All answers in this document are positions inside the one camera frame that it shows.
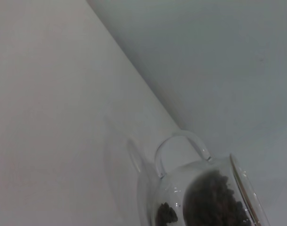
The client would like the double-walled glass cup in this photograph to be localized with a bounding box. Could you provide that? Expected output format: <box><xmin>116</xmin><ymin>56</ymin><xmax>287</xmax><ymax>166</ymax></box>
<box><xmin>126</xmin><ymin>131</ymin><xmax>271</xmax><ymax>226</ymax></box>

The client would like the coffee bean heap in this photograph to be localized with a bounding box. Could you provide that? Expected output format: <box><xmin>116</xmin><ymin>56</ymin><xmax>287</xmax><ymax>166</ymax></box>
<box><xmin>155</xmin><ymin>169</ymin><xmax>254</xmax><ymax>226</ymax></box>

